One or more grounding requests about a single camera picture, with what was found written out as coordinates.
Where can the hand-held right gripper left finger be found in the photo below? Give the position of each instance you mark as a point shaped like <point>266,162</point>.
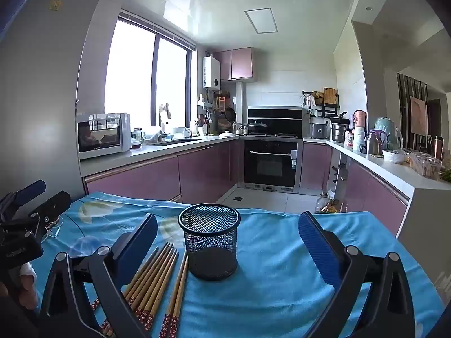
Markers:
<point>141,246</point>

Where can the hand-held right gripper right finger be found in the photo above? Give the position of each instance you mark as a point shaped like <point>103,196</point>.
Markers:
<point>317,250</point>

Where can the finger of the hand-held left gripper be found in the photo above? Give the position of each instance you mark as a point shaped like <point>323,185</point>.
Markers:
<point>31,192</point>
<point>53,206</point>

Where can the bundle of wooden chopsticks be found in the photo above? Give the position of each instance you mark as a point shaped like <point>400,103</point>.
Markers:
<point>155,281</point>

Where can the black mesh utensil holder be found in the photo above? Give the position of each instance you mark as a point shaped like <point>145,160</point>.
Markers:
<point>211,253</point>

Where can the person's left hand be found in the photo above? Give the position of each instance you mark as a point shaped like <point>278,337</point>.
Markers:
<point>27,285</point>

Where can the cooking oil bottle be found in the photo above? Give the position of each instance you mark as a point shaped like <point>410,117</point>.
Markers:
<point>327,205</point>

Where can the blue floral tablecloth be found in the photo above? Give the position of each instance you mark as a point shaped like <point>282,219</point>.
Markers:
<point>264,288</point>

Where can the pink kitchen base cabinets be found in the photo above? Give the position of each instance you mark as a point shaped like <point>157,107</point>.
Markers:
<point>370,190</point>
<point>158,172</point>

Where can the white microwave oven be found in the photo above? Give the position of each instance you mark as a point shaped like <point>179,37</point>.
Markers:
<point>104,135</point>

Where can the black built-in oven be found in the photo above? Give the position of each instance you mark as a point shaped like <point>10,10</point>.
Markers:
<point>273,165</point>

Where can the grey refrigerator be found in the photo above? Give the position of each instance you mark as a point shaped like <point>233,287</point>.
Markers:
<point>45,77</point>

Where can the white plastic bottle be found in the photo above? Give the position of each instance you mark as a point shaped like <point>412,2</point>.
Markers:
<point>358,140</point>

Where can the steel stock pot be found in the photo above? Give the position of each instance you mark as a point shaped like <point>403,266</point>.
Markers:
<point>340,132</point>

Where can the steel flask with purple lid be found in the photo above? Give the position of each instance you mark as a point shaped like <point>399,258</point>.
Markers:
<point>374,144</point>

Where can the silver rice cooker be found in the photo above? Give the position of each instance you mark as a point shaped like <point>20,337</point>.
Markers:
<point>319,128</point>

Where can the white bowl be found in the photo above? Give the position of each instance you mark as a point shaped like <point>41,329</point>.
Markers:
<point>394,156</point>

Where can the pink thermos jug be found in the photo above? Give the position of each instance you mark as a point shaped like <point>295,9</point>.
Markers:
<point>359,119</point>

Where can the clear plastic container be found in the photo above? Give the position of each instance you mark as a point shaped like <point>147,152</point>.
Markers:
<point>424,164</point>

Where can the wok with glass lid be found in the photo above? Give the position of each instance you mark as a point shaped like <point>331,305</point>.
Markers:
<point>259,125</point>

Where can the mint green kitchen appliance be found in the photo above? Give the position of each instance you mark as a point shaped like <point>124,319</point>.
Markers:
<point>385,130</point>

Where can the black range hood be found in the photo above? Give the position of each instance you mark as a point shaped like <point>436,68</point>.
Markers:
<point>276,118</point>

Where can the white lidded dish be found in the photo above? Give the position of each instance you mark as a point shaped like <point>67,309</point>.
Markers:
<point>226,135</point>

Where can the tan round basket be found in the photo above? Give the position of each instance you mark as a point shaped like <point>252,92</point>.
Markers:
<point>223,124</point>

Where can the green leafy vegetables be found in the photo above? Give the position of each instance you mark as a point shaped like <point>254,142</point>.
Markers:
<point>446,175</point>

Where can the wooden cutting board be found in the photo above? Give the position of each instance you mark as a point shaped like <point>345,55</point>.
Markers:
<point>330,95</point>

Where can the hanging frying pan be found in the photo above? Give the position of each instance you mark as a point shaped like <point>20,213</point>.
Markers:
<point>230,115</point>

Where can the brown tumbler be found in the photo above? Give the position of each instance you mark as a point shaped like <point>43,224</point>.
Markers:
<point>438,147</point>

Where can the kitchen window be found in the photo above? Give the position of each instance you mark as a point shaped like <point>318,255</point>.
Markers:
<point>151,77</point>

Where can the white water heater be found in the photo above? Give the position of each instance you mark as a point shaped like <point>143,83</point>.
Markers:
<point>212,73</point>

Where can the yellow fridge magnet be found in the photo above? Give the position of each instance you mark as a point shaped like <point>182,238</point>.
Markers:
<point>54,4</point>

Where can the ceiling light panel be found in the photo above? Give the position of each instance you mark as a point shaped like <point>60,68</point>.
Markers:
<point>260,21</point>

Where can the black wall shelf rack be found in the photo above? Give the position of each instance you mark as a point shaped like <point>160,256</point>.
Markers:
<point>322,107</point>

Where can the pink wall cabinets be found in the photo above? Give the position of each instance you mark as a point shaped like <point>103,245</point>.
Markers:
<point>236,64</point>

